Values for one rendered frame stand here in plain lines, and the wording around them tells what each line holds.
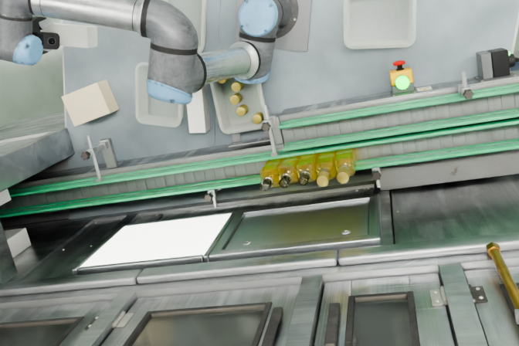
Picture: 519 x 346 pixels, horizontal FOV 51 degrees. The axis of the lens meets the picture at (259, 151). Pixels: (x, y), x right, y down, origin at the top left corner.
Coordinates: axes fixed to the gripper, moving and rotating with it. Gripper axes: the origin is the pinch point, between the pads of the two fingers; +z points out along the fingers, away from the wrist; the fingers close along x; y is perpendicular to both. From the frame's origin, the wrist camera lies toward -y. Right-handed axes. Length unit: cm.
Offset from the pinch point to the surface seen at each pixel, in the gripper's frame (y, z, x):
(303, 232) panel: -82, -11, 48
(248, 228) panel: -65, -4, 53
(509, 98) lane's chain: -137, 22, 10
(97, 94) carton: 0.7, 27.5, 23.2
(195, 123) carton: -36, 29, 30
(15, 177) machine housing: 15.2, -1.6, 47.5
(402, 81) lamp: -106, 25, 8
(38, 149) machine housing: 16.7, 13.7, 42.3
